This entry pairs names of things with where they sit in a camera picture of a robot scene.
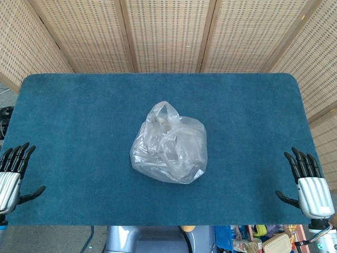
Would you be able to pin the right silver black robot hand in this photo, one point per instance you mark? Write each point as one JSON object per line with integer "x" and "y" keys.
{"x": 314, "y": 195}

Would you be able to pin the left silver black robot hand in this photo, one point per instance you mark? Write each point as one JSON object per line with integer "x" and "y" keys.
{"x": 9, "y": 182}

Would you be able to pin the clear plastic bag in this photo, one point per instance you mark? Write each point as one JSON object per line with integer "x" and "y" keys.
{"x": 168, "y": 147}

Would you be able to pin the woven bamboo screen panel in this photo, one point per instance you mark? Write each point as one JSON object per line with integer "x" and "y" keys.
{"x": 23, "y": 47}
{"x": 168, "y": 34}
{"x": 250, "y": 34}
{"x": 84, "y": 34}
{"x": 316, "y": 66}
{"x": 327, "y": 147}

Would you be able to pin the blue carpet table mat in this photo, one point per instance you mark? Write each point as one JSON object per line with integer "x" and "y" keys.
{"x": 65, "y": 158}

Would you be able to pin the beige lidded food box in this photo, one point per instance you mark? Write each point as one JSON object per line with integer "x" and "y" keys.
{"x": 275, "y": 243}

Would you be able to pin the printed snack packets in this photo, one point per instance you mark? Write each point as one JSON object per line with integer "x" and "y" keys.
{"x": 246, "y": 245}

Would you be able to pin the blue plastic crate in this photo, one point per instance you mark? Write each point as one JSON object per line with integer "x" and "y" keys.
{"x": 223, "y": 237}

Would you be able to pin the orange round knob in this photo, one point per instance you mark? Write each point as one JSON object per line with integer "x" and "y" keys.
{"x": 188, "y": 228}

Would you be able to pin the silver-blue robot torso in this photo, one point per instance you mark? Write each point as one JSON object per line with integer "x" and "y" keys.
{"x": 147, "y": 239}

